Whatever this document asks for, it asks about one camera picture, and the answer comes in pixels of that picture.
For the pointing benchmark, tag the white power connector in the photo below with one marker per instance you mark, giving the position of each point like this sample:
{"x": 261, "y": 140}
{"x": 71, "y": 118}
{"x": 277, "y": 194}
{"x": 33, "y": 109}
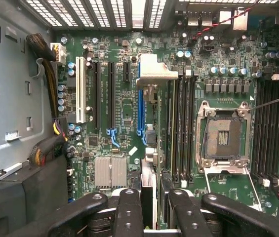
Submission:
{"x": 59, "y": 53}

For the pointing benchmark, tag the silver chipset heat sink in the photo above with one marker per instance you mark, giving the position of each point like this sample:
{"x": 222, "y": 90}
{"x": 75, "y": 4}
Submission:
{"x": 110, "y": 172}

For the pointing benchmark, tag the short black expansion slot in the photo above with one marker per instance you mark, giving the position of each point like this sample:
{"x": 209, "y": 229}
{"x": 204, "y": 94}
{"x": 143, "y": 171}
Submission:
{"x": 127, "y": 71}

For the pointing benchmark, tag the white expansion slot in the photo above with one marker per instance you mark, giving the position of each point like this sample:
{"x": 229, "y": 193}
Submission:
{"x": 81, "y": 93}

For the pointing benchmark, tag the blue expansion slot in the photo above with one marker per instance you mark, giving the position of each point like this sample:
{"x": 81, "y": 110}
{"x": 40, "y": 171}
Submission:
{"x": 141, "y": 113}

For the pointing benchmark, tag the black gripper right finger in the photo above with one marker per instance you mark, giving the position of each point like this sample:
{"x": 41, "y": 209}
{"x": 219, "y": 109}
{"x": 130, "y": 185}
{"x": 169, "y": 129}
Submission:
{"x": 186, "y": 214}

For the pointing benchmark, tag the green motherboard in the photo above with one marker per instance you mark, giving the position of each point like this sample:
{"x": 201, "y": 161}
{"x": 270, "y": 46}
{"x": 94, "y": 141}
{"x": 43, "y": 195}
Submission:
{"x": 129, "y": 103}

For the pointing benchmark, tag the long black expansion slot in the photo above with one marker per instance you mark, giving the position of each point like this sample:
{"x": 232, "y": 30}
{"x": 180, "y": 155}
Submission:
{"x": 96, "y": 98}
{"x": 111, "y": 98}

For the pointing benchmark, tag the thin metal locking lever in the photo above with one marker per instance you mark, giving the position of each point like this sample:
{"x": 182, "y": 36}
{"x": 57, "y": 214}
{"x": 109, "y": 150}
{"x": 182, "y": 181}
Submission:
{"x": 272, "y": 102}

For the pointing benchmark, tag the CPU socket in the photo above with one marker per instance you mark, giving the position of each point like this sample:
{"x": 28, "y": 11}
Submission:
{"x": 223, "y": 138}

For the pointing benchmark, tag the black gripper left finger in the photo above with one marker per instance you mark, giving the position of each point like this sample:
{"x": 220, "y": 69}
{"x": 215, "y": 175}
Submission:
{"x": 129, "y": 214}

